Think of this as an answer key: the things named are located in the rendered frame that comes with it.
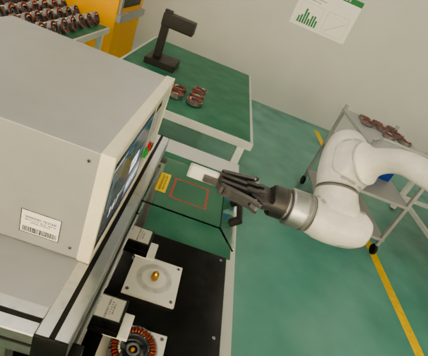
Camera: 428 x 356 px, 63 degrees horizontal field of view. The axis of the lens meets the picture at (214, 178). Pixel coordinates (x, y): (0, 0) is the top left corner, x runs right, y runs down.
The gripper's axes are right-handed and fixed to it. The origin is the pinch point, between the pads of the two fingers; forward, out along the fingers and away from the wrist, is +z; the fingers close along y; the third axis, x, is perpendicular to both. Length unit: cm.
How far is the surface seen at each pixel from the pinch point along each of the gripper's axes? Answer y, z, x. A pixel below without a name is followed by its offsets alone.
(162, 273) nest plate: 6.2, -0.8, -39.9
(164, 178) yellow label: 11.4, 8.2, -11.6
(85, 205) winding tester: -28.8, 16.5, 4.5
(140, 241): 0.9, 8.2, -26.0
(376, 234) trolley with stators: 185, -176, -100
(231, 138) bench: 137, -19, -45
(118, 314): -21.7, 6.8, -26.0
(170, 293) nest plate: 0.1, -4.5, -39.9
